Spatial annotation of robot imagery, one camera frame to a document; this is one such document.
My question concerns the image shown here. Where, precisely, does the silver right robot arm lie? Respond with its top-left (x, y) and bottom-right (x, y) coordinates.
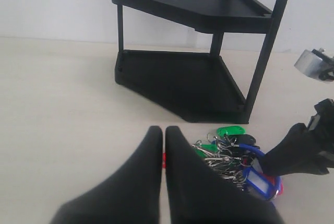
top-left (259, 49), bottom-right (333, 176)

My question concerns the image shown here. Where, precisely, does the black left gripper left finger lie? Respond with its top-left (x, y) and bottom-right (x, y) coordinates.
top-left (51, 126), bottom-right (163, 223)

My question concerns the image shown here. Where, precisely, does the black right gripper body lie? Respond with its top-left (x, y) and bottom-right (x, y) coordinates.
top-left (307, 99), bottom-right (333, 168)

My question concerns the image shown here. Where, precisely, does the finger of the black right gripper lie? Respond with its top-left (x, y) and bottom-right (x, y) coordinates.
top-left (261, 123), bottom-right (329, 176)

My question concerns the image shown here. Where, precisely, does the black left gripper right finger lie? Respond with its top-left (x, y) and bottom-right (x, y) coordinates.
top-left (165, 126), bottom-right (284, 223)

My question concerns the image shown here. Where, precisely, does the black two-tier shelf rack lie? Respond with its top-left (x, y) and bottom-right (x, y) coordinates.
top-left (111, 0), bottom-right (296, 125)

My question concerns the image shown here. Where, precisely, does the colourful key tag bunch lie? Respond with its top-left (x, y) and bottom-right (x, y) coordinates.
top-left (161, 125), bottom-right (284, 203)

